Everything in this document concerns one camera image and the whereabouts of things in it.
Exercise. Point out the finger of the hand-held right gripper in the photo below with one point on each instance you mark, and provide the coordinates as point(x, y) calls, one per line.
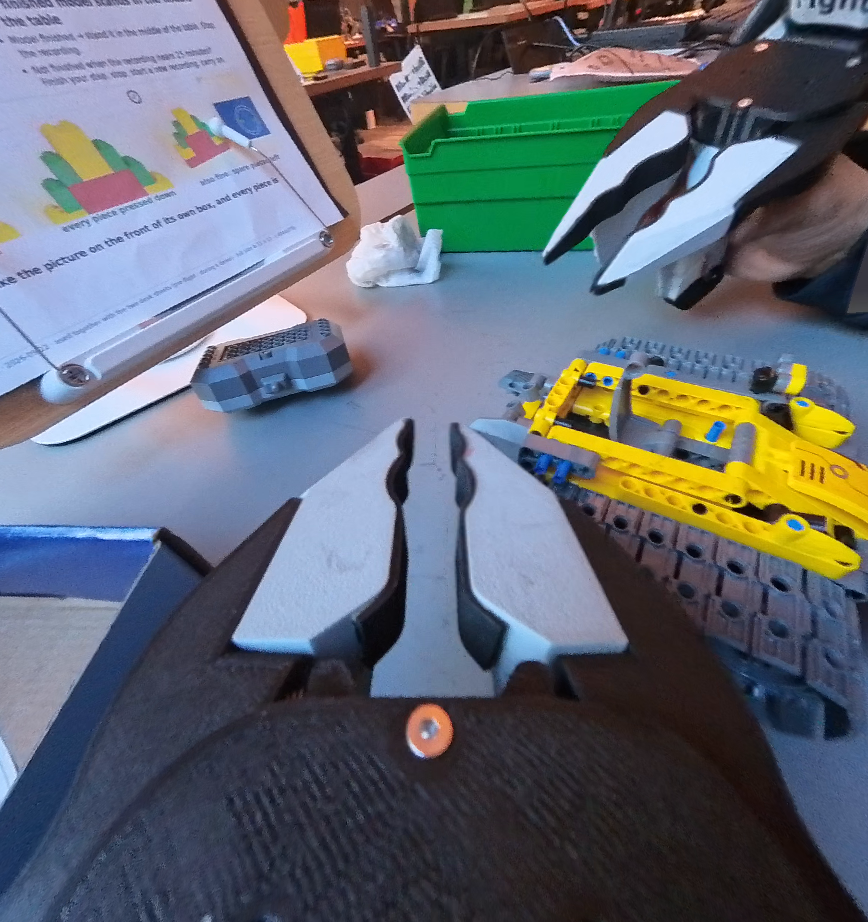
point(614, 180)
point(693, 223)

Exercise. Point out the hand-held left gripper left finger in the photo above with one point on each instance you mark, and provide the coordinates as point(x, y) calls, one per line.
point(318, 569)

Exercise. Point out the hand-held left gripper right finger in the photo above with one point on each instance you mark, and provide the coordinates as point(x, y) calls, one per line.
point(542, 569)

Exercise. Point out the yellow toy tracked robot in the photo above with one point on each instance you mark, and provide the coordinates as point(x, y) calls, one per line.
point(693, 468)

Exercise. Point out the person's right forearm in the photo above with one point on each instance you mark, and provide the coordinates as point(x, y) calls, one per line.
point(815, 295)

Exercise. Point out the grey desk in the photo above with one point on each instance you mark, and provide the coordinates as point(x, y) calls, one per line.
point(419, 346)

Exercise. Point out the person's right hand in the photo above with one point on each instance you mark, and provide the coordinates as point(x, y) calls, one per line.
point(815, 216)

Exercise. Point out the green plastic bin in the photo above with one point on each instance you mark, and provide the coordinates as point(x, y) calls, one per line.
point(498, 180)

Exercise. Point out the printed paper sheet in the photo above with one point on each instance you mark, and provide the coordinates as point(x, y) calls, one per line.
point(621, 65)

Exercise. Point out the grey topped back table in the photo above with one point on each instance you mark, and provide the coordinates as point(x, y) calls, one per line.
point(477, 90)

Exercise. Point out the grey brick battery block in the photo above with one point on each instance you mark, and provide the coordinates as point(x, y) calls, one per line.
point(275, 367)

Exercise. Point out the white sign card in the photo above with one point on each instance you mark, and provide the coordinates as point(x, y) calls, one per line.
point(413, 79)

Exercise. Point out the white crumpled tissue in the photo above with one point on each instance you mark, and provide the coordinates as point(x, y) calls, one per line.
point(390, 252)

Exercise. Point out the dark blue cardboard kit box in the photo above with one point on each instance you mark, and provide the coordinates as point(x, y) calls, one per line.
point(59, 562)

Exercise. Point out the yellow storage bin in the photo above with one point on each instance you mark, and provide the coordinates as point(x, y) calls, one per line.
point(315, 56)

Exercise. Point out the printed instruction sheet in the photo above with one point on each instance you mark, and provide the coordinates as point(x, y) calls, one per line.
point(117, 216)

